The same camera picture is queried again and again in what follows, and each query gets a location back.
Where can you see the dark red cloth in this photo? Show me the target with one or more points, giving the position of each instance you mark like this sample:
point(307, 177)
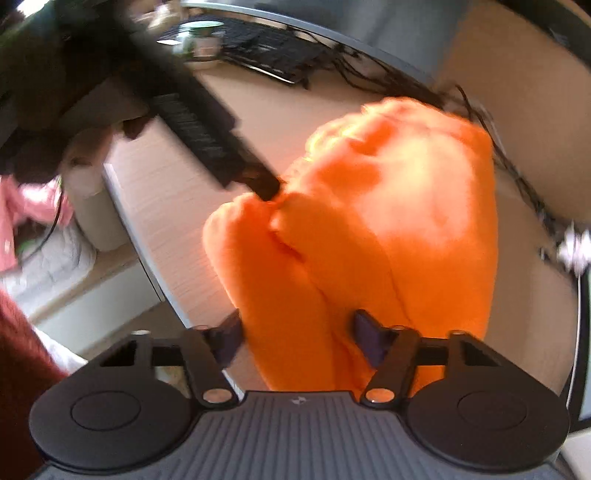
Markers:
point(18, 369)

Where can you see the person's left hand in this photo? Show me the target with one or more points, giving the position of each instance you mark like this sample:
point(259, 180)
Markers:
point(69, 124)

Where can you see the white computer case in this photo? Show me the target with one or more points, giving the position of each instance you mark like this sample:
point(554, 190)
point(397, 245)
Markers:
point(584, 350)

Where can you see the glass jar with green lid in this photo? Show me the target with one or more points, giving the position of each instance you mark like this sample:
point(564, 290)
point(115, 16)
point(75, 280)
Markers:
point(203, 46)

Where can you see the pink cloth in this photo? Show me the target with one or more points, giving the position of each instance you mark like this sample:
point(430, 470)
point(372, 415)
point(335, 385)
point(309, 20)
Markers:
point(14, 217)

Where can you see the black curved computer monitor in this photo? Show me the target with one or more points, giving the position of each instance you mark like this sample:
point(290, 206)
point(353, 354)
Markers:
point(415, 27)

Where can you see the black keyboard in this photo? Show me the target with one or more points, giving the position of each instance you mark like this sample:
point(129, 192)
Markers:
point(272, 50)

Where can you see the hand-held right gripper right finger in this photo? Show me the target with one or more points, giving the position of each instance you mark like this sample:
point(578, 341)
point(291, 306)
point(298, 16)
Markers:
point(369, 339)

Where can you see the crumpled white tissue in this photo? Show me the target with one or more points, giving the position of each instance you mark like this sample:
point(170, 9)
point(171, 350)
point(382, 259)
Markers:
point(575, 247)

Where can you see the white quilted mattress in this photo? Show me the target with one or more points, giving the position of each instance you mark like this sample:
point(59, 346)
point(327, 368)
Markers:
point(51, 272)

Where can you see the beige padded bed frame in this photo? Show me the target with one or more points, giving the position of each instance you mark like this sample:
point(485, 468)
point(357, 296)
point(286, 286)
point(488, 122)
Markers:
point(99, 217)

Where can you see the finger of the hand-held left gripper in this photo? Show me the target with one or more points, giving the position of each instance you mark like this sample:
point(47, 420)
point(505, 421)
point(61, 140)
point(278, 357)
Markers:
point(265, 184)

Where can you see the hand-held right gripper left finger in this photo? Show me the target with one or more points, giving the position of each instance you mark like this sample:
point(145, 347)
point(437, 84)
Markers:
point(228, 339)

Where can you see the orange pumpkin costume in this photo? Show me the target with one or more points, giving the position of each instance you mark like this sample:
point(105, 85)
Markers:
point(369, 207)

